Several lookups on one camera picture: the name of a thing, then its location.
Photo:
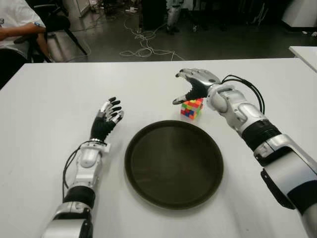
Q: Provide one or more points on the black cabinet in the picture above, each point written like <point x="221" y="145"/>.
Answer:
<point x="153" y="12"/>

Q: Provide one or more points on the white power strip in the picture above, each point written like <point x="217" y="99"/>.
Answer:
<point x="131" y="10"/>

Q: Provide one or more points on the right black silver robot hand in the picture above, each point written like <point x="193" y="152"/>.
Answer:
<point x="198" y="89"/>

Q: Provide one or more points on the white side table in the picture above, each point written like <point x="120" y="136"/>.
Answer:
<point x="304" y="53"/>

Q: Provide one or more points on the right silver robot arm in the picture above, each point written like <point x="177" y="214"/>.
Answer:
<point x="247" y="114"/>

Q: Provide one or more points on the white low cabinet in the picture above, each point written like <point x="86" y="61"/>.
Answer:
<point x="84" y="7"/>

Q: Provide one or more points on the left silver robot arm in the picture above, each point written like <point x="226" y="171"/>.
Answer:
<point x="86" y="158"/>

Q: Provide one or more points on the white column with black base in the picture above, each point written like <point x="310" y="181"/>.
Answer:
<point x="299" y="12"/>

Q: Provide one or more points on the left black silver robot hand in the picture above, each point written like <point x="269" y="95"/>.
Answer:
<point x="101" y="127"/>

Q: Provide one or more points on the black office chair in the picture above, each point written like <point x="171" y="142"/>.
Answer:
<point x="58" y="23"/>

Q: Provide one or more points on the person in white shirt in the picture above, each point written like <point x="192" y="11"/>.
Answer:
<point x="15" y="22"/>

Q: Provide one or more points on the multicoloured Rubik's cube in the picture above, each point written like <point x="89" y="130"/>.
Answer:
<point x="192" y="110"/>

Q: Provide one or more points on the grey folding metal frame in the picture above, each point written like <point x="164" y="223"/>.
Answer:
<point x="260" y="12"/>

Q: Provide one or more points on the dark brown round plate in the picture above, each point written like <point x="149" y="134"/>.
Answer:
<point x="173" y="166"/>

